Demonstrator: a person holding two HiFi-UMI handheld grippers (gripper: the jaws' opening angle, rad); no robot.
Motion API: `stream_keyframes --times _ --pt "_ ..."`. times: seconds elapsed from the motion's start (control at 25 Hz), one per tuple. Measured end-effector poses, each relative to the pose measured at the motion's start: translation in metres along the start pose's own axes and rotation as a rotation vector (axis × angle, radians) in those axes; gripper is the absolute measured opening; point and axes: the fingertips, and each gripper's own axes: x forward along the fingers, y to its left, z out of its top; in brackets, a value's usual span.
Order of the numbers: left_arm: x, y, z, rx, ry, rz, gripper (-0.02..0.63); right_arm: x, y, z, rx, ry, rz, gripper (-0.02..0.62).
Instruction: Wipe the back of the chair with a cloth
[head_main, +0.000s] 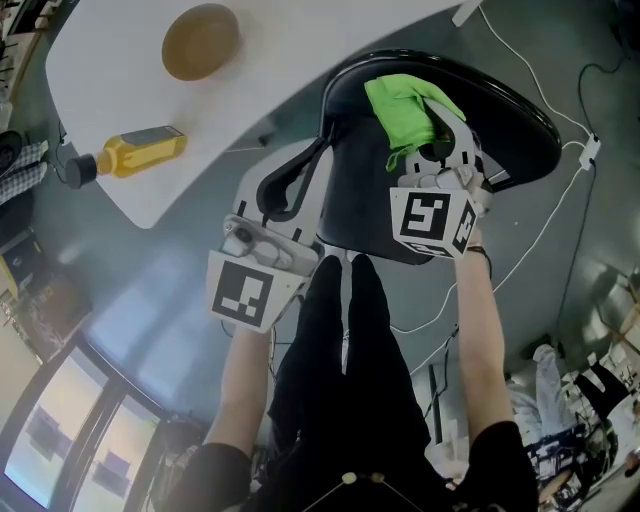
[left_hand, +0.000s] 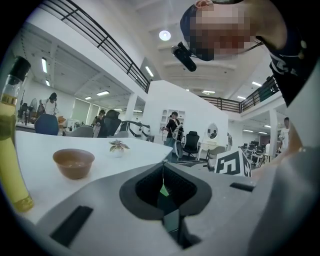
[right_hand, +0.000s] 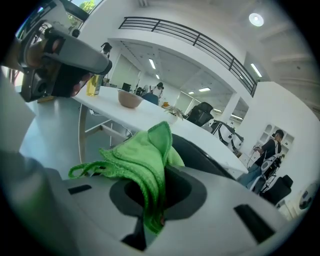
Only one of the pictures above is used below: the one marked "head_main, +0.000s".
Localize person's black shirt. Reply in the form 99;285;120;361
164;419;541;512

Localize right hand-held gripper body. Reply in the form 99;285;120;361
388;148;497;260

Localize white cable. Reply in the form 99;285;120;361
477;3;599;140
389;141;590;335

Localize person's black trousers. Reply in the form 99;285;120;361
267;253;436;481

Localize black wrist cord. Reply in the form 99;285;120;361
466;243;494;279

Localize black framed glass door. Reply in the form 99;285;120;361
0;279;169;512

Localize brown bowl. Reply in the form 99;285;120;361
160;3;241;82

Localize person's left forearm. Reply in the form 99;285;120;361
202;317;277;459

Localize black chair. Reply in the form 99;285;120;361
314;48;564;266

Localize white power adapter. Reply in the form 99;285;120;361
578;133;603;170

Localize yellow bottle with black cap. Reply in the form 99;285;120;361
64;125;189;190

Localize person's right forearm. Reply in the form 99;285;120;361
452;227;524;441

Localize black cable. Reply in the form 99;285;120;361
553;53;627;344

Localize green wiping cloth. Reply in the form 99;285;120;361
363;73;468;174

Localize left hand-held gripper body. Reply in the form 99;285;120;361
206;212;321;334

